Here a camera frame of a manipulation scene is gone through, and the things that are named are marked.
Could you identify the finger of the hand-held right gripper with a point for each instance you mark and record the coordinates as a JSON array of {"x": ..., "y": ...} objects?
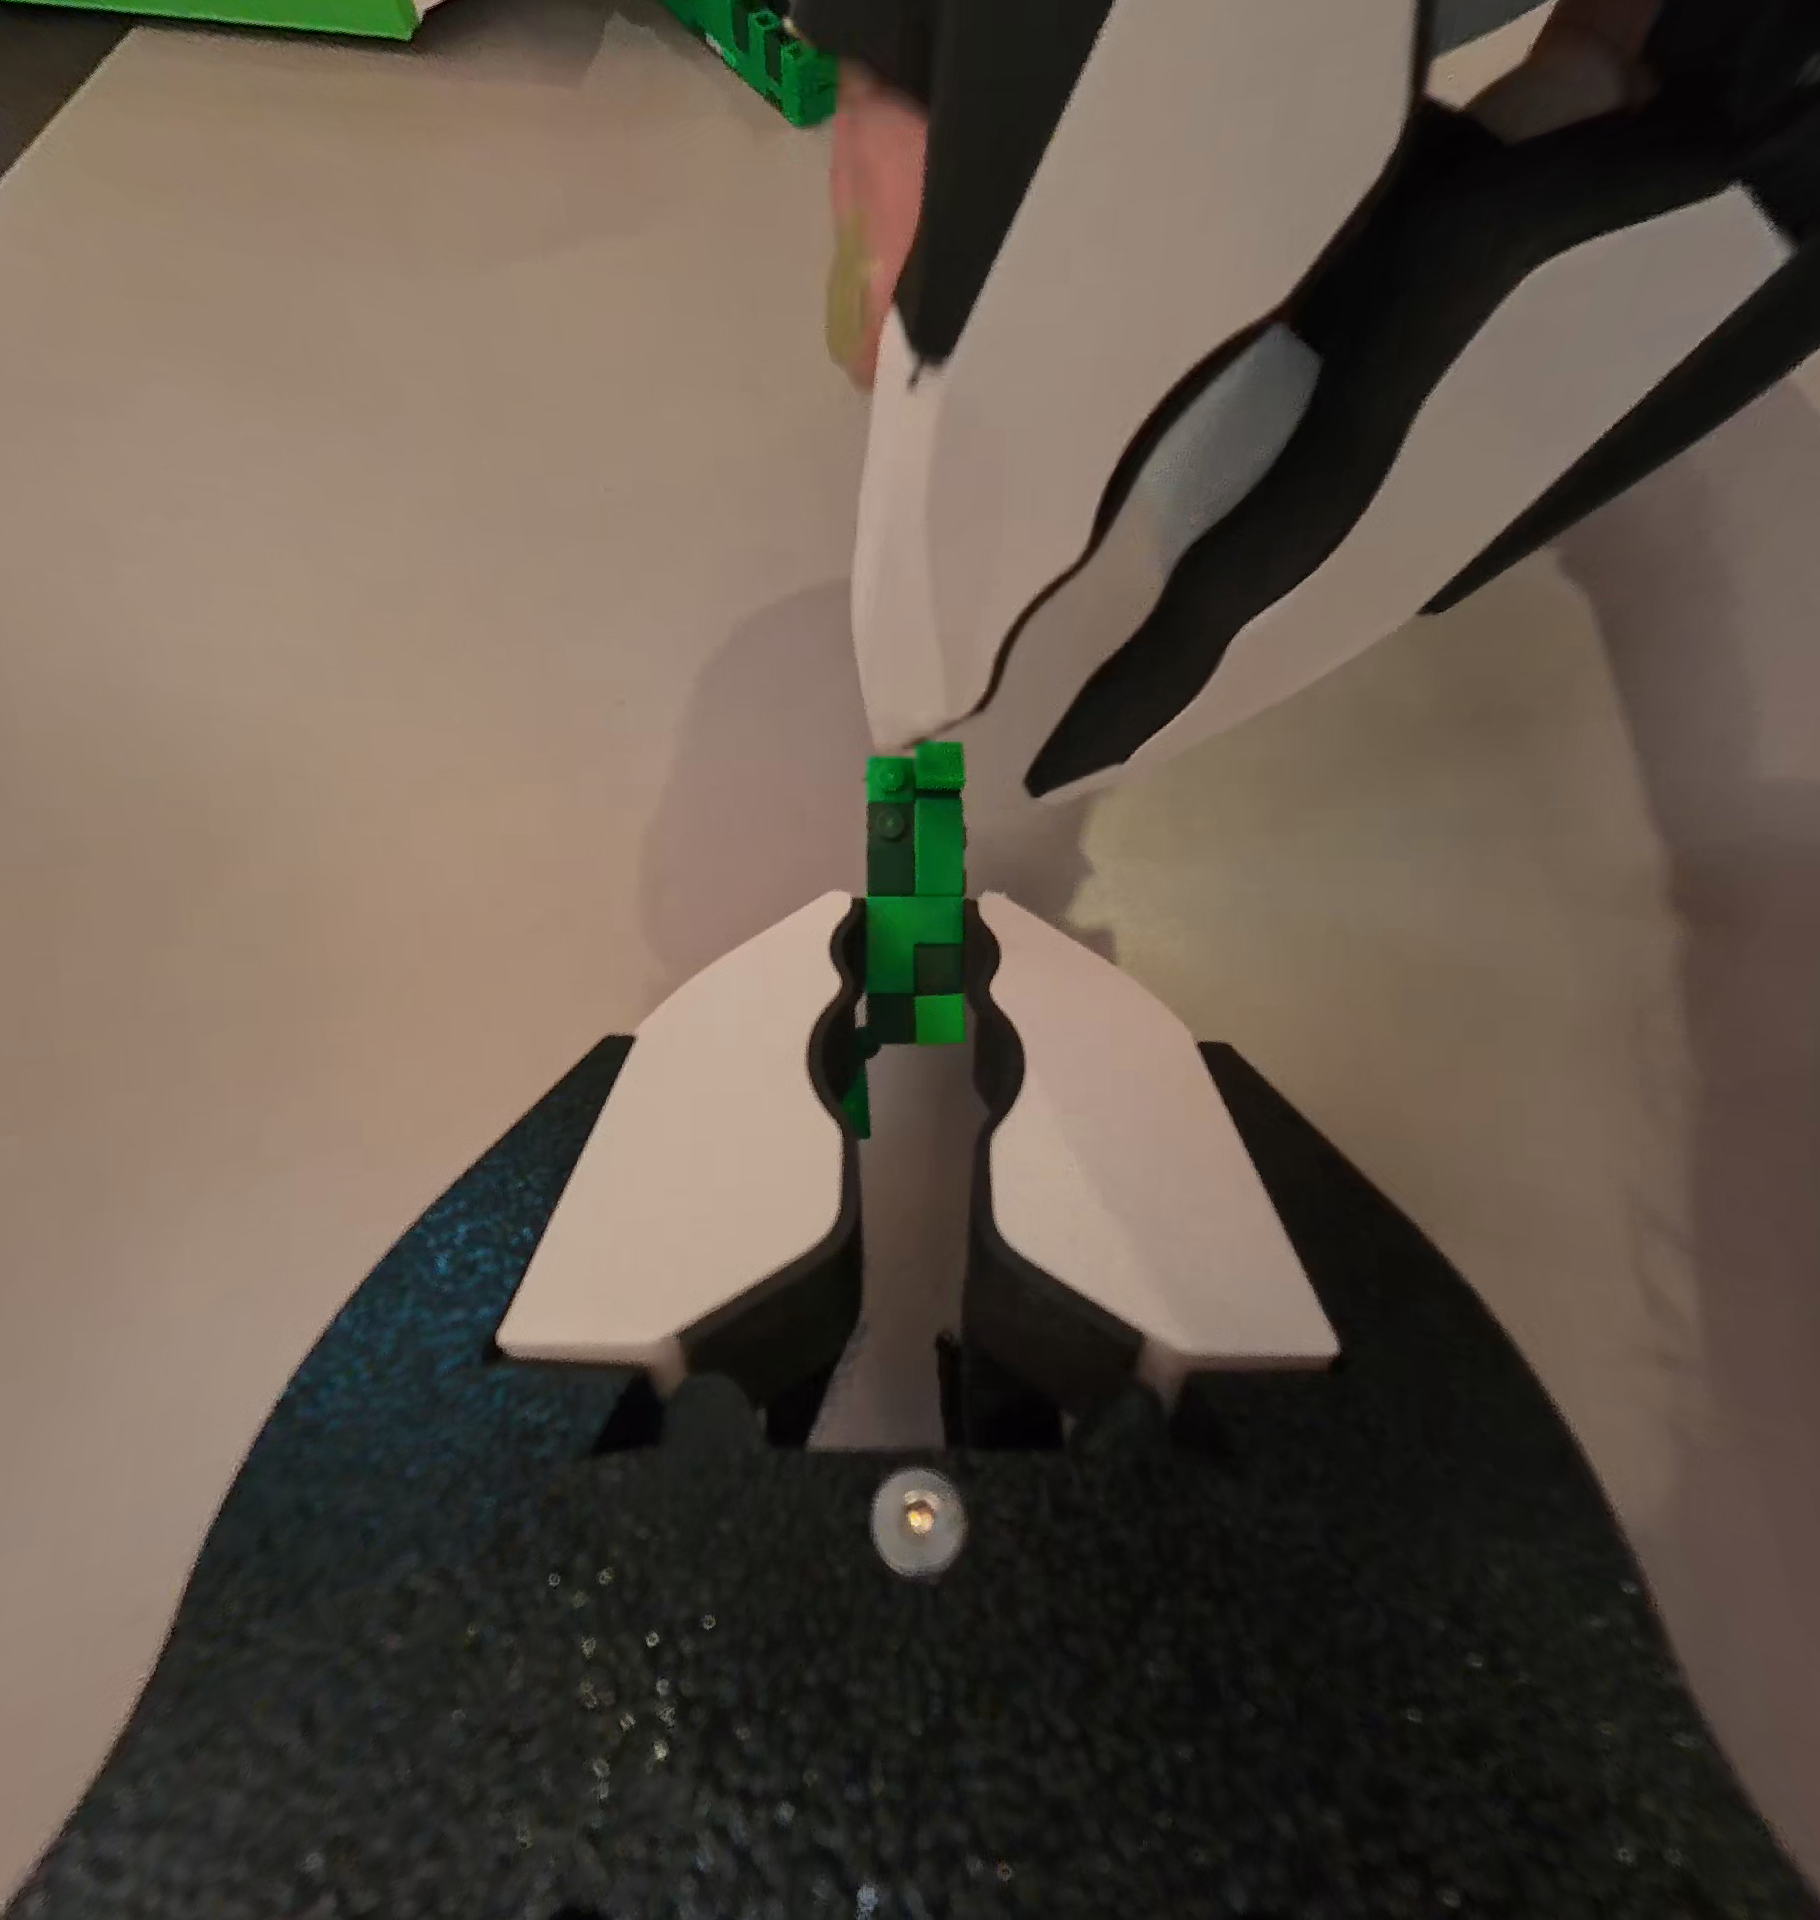
[
  {"x": 1150, "y": 225},
  {"x": 1450, "y": 451}
]

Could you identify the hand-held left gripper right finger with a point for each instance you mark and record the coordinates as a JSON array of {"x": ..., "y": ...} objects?
[{"x": 1135, "y": 1184}]

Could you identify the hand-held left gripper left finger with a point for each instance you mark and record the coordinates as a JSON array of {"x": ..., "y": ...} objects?
[{"x": 702, "y": 1169}]

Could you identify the green toy brick assembly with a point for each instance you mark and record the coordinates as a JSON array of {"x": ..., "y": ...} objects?
[{"x": 917, "y": 930}]

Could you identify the grey desk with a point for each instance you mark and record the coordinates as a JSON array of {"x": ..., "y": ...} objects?
[{"x": 325, "y": 600}]

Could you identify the person's right hand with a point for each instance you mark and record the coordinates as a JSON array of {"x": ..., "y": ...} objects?
[{"x": 865, "y": 225}]

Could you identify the green brick model section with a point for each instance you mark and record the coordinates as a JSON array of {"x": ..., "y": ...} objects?
[{"x": 754, "y": 58}]

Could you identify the green toy set box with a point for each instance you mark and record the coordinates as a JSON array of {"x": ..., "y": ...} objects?
[{"x": 221, "y": 15}]

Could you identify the black tape strip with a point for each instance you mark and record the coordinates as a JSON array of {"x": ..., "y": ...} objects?
[{"x": 12, "y": 90}]

